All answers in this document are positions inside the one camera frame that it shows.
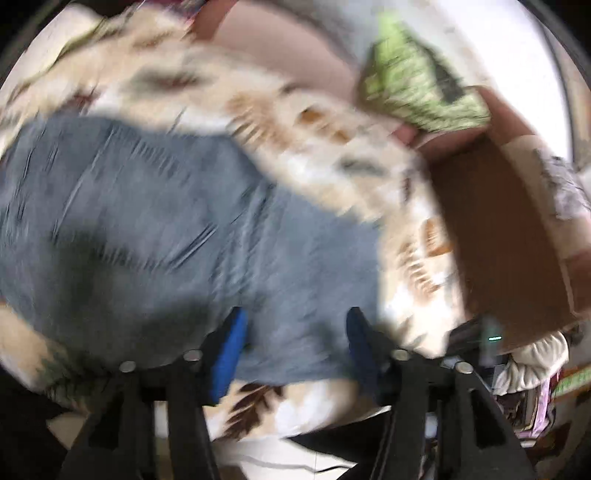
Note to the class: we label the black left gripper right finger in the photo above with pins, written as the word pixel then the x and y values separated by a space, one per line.
pixel 443 420

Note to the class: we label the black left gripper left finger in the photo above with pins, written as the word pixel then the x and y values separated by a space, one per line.
pixel 117 441

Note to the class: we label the blue-grey denim pants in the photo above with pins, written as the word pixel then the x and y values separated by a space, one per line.
pixel 131 245

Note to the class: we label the grey white crumpled cloth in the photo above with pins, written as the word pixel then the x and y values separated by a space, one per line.
pixel 564 191

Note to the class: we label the leaf-print fleece blanket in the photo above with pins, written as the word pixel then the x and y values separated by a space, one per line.
pixel 143 69

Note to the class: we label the green patterned folded cloth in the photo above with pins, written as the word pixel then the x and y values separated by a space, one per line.
pixel 407 79

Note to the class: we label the cream patterned pillow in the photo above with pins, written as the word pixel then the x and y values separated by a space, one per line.
pixel 70 24

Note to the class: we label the brown wooden bed frame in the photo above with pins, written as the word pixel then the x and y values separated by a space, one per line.
pixel 508 266

